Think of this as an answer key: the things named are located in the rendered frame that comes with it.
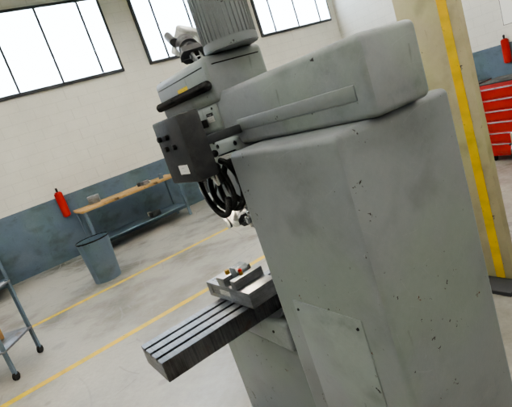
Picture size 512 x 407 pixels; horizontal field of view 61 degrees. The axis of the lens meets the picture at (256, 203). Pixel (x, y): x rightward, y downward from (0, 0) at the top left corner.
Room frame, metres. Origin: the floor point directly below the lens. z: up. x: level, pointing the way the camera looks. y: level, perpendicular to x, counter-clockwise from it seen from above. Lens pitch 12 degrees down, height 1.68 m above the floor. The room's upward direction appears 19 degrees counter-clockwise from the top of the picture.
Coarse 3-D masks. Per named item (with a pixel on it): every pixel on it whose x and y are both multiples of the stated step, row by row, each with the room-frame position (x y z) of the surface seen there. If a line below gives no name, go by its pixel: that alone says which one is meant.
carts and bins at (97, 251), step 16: (96, 240) 5.95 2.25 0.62; (96, 256) 5.94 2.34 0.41; (112, 256) 6.09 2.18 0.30; (96, 272) 5.96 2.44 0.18; (112, 272) 6.01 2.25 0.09; (16, 304) 4.23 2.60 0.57; (0, 336) 4.11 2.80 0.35; (16, 336) 4.06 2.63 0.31; (32, 336) 4.23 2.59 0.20; (0, 352) 3.78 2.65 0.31
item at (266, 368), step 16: (240, 336) 1.95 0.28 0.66; (256, 336) 1.80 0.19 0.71; (240, 352) 2.01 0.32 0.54; (256, 352) 1.85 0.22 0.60; (272, 352) 1.72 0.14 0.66; (288, 352) 1.60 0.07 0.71; (240, 368) 2.08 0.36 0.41; (256, 368) 1.91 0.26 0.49; (272, 368) 1.76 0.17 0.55; (288, 368) 1.64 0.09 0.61; (256, 384) 1.97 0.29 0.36; (272, 384) 1.82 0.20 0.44; (288, 384) 1.68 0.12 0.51; (304, 384) 1.57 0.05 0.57; (256, 400) 2.03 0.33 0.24; (272, 400) 1.87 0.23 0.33; (288, 400) 1.72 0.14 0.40; (304, 400) 1.60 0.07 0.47
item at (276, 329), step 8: (264, 320) 1.67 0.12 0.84; (272, 320) 1.63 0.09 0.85; (280, 320) 1.61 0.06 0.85; (256, 328) 1.75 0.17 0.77; (264, 328) 1.69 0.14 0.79; (272, 328) 1.63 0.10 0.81; (280, 328) 1.58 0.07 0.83; (288, 328) 1.55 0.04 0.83; (264, 336) 1.71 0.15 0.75; (272, 336) 1.65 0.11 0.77; (280, 336) 1.59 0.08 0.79; (288, 336) 1.55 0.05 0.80; (280, 344) 1.61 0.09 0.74; (288, 344) 1.56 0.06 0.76
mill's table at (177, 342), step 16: (224, 304) 1.75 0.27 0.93; (240, 304) 1.69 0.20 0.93; (272, 304) 1.69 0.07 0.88; (192, 320) 1.70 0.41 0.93; (208, 320) 1.65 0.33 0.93; (224, 320) 1.60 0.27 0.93; (240, 320) 1.61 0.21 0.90; (256, 320) 1.64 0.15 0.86; (160, 336) 1.65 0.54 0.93; (176, 336) 1.60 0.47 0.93; (192, 336) 1.56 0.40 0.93; (208, 336) 1.53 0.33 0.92; (224, 336) 1.56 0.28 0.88; (144, 352) 1.62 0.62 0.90; (160, 352) 1.52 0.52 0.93; (176, 352) 1.48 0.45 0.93; (192, 352) 1.49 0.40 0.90; (208, 352) 1.52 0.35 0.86; (160, 368) 1.48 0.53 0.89; (176, 368) 1.45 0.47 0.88
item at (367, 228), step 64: (320, 128) 1.22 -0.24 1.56; (384, 128) 1.07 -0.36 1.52; (448, 128) 1.20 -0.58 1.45; (256, 192) 1.33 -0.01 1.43; (320, 192) 1.08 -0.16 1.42; (384, 192) 1.04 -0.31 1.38; (448, 192) 1.16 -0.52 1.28; (320, 256) 1.15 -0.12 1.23; (384, 256) 1.01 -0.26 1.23; (448, 256) 1.13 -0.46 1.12; (320, 320) 1.22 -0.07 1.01; (384, 320) 1.00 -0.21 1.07; (448, 320) 1.09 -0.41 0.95; (320, 384) 1.33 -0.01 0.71; (384, 384) 1.05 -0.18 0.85; (448, 384) 1.06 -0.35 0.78
